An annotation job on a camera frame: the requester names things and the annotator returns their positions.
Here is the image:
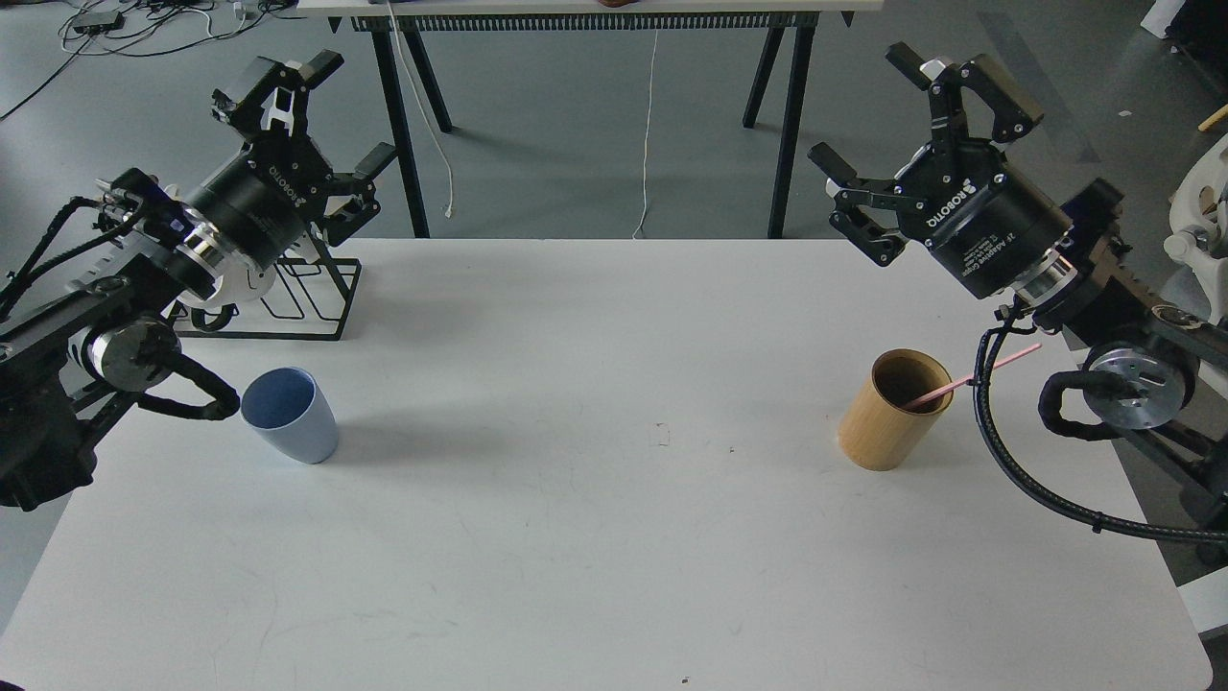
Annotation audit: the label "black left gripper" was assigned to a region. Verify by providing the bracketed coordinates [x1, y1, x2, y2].
[187, 52, 395, 268]

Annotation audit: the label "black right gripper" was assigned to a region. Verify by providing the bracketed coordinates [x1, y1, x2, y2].
[808, 41, 1075, 299]

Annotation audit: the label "black wire dish rack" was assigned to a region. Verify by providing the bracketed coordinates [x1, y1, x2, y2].
[168, 239, 363, 342]

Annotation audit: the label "white hanging cable left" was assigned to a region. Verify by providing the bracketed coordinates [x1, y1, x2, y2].
[386, 0, 456, 220]

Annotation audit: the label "tangled floor cables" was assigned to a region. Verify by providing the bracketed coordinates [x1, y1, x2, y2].
[0, 0, 298, 124]

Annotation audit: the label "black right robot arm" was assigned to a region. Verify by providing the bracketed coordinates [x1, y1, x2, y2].
[810, 42, 1226, 557]

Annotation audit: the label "pink chopstick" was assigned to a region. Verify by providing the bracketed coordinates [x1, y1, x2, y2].
[903, 342, 1043, 412]

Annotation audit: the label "bamboo cylindrical holder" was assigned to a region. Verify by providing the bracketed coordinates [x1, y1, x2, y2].
[837, 349, 955, 471]

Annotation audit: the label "white office chair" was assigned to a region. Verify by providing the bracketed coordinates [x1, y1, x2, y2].
[1163, 136, 1227, 323]

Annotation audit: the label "light blue cup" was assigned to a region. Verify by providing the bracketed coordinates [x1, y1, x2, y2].
[239, 367, 341, 465]

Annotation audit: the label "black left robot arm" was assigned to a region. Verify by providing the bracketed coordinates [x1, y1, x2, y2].
[1, 52, 395, 512]

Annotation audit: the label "white trestle table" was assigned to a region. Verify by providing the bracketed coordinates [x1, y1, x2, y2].
[295, 1, 883, 241]

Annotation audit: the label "white hanging cable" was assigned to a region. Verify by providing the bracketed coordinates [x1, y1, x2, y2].
[631, 29, 661, 241]
[386, 0, 456, 220]

